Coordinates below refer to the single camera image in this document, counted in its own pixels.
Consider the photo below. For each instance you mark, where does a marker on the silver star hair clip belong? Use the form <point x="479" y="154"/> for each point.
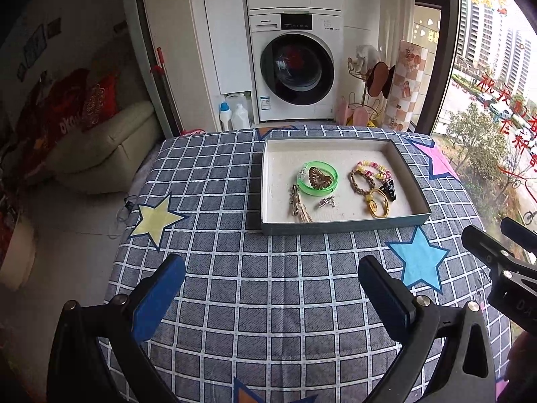
<point x="295" y="199"/>

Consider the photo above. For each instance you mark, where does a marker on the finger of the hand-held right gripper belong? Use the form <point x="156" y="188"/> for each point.
<point x="518" y="231"/>
<point x="486" y="245"/>

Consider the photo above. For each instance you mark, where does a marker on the pink checked box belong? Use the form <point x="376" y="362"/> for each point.
<point x="409" y="79"/>

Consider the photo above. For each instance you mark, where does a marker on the beige rabbit hair clip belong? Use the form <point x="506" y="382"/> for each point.
<point x="305" y="216"/>

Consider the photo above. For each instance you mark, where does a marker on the cream sofa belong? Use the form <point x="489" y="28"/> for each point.
<point x="109" y="151"/>

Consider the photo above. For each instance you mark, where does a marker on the white cloth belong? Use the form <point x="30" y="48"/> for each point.
<point x="369" y="56"/>

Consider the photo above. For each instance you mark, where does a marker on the white washing machine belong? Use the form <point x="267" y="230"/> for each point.
<point x="293" y="107"/>

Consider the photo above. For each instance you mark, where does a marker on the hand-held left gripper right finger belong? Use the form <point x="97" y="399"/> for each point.
<point x="388" y="298"/>

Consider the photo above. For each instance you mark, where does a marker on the pink slippers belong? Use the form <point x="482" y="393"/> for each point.
<point x="344" y="113"/>

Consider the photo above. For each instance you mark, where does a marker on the red printed cloth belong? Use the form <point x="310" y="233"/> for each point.
<point x="54" y="121"/>

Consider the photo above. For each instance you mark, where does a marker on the wall picture frame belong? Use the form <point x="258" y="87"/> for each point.
<point x="34" y="46"/>

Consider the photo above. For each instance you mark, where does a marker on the blue capped white bottle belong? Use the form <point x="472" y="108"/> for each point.
<point x="225" y="118"/>

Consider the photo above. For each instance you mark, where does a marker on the person's right forearm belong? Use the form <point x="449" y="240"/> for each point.
<point x="524" y="361"/>

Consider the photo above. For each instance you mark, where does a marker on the red gold patterned cushion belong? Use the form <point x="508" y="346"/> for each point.
<point x="100" y="100"/>

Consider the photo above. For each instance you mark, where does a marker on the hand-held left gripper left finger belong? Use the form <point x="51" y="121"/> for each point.
<point x="159" y="294"/>

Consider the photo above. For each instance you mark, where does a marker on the black claw hair clip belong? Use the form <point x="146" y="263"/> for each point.
<point x="388" y="189"/>

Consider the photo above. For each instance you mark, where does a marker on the green translucent bangle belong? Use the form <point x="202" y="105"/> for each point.
<point x="302" y="187"/>

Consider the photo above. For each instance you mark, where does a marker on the white cabinet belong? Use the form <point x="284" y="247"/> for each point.
<point x="188" y="50"/>

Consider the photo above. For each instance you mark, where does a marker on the grey checked star tablecloth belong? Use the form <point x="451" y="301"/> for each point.
<point x="251" y="302"/>

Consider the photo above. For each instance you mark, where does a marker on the green jewelry tray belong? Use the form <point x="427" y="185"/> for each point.
<point x="281" y="168"/>

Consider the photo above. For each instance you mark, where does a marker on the white plastic jug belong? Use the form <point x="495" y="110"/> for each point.
<point x="241" y="118"/>

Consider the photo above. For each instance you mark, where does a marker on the black window frame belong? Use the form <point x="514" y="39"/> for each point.
<point x="436" y="50"/>

